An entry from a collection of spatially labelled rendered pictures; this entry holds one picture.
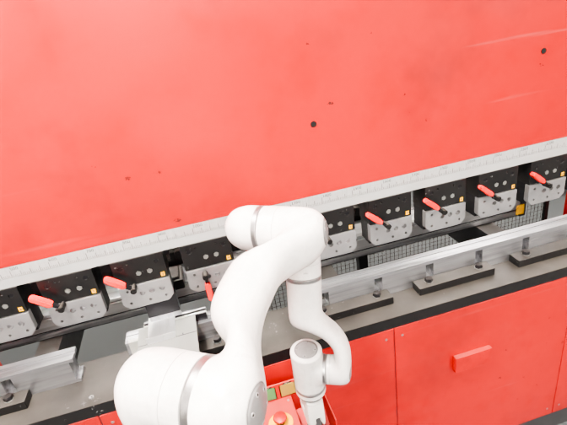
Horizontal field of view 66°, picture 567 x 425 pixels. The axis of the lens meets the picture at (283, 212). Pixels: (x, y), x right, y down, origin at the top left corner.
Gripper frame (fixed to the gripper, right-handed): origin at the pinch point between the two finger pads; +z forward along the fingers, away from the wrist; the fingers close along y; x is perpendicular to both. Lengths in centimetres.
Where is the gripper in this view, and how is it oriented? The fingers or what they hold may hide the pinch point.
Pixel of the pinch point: (315, 423)
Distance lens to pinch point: 143.4
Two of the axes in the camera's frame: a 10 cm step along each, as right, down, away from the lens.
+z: 1.2, 8.6, 5.0
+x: 9.6, -2.3, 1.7
